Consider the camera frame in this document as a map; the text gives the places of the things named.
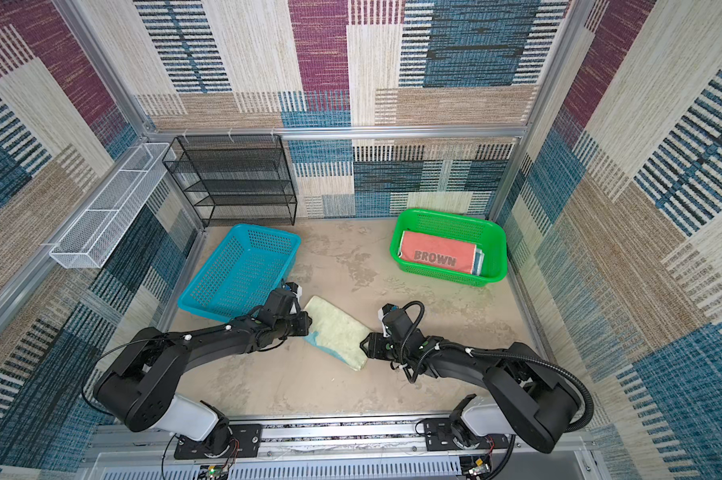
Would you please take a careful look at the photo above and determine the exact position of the pale yellow teal towel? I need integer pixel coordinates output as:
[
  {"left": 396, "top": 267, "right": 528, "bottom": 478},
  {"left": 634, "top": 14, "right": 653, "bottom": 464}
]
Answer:
[{"left": 304, "top": 296, "right": 371, "bottom": 371}]

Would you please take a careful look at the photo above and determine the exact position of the teal plastic basket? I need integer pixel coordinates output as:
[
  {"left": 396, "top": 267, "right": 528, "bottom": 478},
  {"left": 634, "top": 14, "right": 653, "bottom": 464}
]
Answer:
[{"left": 178, "top": 224, "right": 301, "bottom": 322}]

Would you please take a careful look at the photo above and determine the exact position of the red pink towel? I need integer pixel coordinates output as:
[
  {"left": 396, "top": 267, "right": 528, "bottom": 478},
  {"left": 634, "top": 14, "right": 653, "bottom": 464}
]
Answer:
[{"left": 397, "top": 231, "right": 485, "bottom": 276}]

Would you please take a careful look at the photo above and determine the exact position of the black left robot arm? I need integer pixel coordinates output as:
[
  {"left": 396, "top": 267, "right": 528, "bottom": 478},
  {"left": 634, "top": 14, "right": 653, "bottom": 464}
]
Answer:
[{"left": 93, "top": 282, "right": 312, "bottom": 456}]

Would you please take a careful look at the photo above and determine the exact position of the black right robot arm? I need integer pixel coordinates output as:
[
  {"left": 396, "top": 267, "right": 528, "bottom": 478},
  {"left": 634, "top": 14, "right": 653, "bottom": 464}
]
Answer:
[{"left": 359, "top": 304, "right": 595, "bottom": 453}]

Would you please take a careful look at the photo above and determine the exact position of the green plastic basket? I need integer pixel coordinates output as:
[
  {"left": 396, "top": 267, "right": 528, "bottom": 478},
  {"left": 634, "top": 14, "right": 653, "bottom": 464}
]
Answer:
[{"left": 389, "top": 208, "right": 508, "bottom": 287}]

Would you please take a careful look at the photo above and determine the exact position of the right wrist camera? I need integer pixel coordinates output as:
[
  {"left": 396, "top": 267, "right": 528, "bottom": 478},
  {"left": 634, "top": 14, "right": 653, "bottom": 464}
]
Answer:
[{"left": 378, "top": 303, "right": 399, "bottom": 337}]

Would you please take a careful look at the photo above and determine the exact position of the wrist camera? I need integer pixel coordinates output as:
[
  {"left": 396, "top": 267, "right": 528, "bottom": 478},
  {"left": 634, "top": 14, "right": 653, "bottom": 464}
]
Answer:
[
  {"left": 283, "top": 282, "right": 302, "bottom": 314},
  {"left": 378, "top": 303, "right": 399, "bottom": 337}
]

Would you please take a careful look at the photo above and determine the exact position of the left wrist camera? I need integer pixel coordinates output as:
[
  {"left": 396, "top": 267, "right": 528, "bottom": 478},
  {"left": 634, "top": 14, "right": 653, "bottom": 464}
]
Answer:
[{"left": 283, "top": 282, "right": 302, "bottom": 314}]

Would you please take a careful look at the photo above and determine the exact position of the aluminium front rail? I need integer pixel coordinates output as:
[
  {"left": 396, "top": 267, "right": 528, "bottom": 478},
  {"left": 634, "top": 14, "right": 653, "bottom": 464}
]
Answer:
[{"left": 76, "top": 412, "right": 610, "bottom": 479}]

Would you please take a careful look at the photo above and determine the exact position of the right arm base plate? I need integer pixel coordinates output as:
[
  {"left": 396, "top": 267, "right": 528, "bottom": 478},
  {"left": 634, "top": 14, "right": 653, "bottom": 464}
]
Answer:
[{"left": 414, "top": 417, "right": 510, "bottom": 451}]

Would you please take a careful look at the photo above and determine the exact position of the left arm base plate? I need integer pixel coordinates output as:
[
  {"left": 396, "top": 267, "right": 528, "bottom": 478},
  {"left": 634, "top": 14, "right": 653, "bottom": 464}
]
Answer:
[{"left": 173, "top": 424, "right": 263, "bottom": 460}]

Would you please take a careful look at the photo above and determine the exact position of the black wire shelf rack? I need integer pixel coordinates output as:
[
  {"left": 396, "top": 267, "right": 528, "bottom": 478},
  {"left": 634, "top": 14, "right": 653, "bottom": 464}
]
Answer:
[{"left": 162, "top": 134, "right": 298, "bottom": 228}]

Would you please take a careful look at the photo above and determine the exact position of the white wire mesh tray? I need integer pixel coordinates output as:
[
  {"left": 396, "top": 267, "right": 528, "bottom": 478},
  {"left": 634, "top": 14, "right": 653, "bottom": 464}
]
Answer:
[{"left": 49, "top": 143, "right": 169, "bottom": 269}]

